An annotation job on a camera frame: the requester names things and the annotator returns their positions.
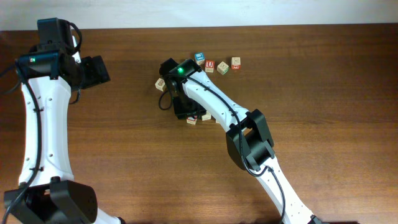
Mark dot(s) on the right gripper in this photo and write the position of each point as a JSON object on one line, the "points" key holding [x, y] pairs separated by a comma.
{"points": [[181, 114]]}

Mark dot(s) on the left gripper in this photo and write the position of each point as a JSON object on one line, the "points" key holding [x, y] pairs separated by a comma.
{"points": [[96, 70]]}

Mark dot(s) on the red letter I block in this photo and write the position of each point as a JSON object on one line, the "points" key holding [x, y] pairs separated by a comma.
{"points": [[192, 120]]}

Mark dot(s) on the ice cream cone block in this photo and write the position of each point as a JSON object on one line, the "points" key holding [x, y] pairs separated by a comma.
{"points": [[206, 117]]}

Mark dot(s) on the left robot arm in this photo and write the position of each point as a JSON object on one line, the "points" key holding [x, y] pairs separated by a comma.
{"points": [[48, 75]]}

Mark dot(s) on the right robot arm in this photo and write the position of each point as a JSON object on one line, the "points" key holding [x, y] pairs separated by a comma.
{"points": [[249, 141]]}

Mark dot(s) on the red letter U block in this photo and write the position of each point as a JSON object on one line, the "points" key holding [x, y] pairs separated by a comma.
{"points": [[209, 66]]}

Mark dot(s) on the blue topped block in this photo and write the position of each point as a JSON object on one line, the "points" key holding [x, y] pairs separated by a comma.
{"points": [[199, 58]]}

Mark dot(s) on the plain top green-edged block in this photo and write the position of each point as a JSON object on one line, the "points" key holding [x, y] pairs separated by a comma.
{"points": [[222, 68]]}

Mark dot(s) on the plain top red-sided block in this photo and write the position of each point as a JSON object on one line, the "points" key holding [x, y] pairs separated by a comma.
{"points": [[236, 63]]}

